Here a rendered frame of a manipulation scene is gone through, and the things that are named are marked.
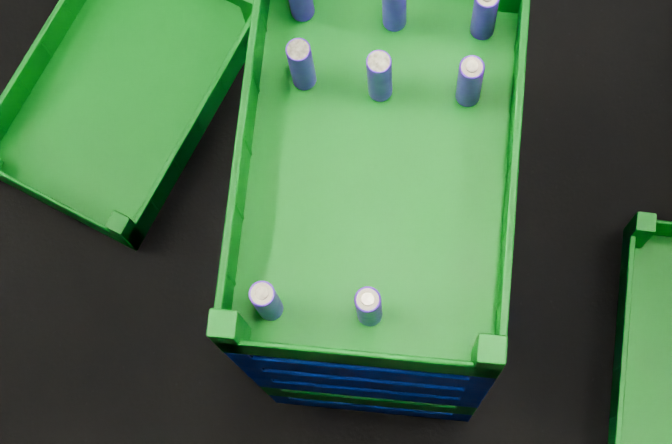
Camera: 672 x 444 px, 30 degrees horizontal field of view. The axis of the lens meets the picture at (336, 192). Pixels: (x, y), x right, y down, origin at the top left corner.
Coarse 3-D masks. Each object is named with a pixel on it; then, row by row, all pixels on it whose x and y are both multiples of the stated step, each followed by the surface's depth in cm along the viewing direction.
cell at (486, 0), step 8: (480, 0) 90; (488, 0) 90; (496, 0) 90; (480, 8) 90; (488, 8) 90; (496, 8) 91; (472, 16) 93; (480, 16) 92; (488, 16) 91; (496, 16) 93; (472, 24) 94; (480, 24) 93; (488, 24) 93; (472, 32) 95; (480, 32) 94; (488, 32) 95
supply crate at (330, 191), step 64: (256, 0) 92; (320, 0) 97; (448, 0) 97; (512, 0) 94; (256, 64) 93; (320, 64) 96; (448, 64) 96; (512, 64) 95; (256, 128) 95; (320, 128) 95; (384, 128) 94; (448, 128) 94; (512, 128) 91; (256, 192) 94; (320, 192) 94; (384, 192) 93; (448, 192) 93; (512, 192) 88; (256, 256) 92; (320, 256) 92; (384, 256) 92; (448, 256) 92; (512, 256) 86; (256, 320) 91; (320, 320) 91; (384, 320) 91; (448, 320) 91
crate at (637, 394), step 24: (648, 216) 125; (624, 240) 131; (648, 240) 132; (624, 264) 129; (648, 264) 131; (624, 288) 127; (648, 288) 130; (624, 312) 125; (648, 312) 130; (624, 336) 124; (648, 336) 129; (624, 360) 124; (648, 360) 129; (624, 384) 123; (648, 384) 128; (624, 408) 128; (648, 408) 127; (624, 432) 127; (648, 432) 127
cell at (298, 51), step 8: (296, 40) 90; (304, 40) 90; (288, 48) 90; (296, 48) 90; (304, 48) 90; (288, 56) 89; (296, 56) 89; (304, 56) 89; (296, 64) 90; (304, 64) 90; (312, 64) 92; (296, 72) 92; (304, 72) 92; (312, 72) 93; (296, 80) 94; (304, 80) 93; (312, 80) 94; (304, 88) 95
